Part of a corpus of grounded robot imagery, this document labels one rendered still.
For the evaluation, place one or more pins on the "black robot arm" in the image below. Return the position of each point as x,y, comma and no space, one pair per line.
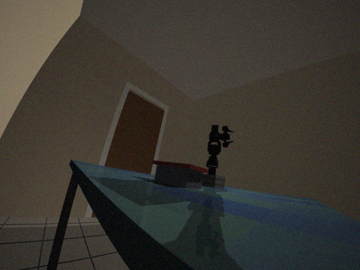
215,150

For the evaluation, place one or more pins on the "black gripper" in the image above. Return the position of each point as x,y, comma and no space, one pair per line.
225,129

